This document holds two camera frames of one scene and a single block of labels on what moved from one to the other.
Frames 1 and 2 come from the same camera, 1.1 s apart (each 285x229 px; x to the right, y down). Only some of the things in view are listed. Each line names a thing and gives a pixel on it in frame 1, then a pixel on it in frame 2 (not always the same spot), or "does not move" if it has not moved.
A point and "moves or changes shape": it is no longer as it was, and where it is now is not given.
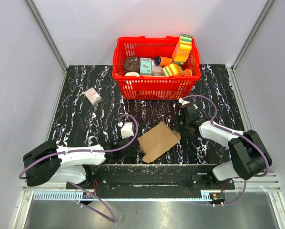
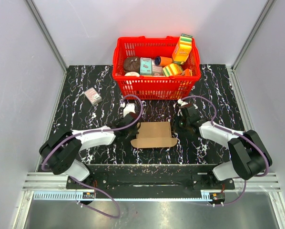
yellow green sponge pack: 182,49 does not move
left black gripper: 134,152 → 135,132
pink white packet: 157,71 does not move
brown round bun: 131,64 does not move
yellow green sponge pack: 172,69 does not move
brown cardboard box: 157,140 moves or changes shape
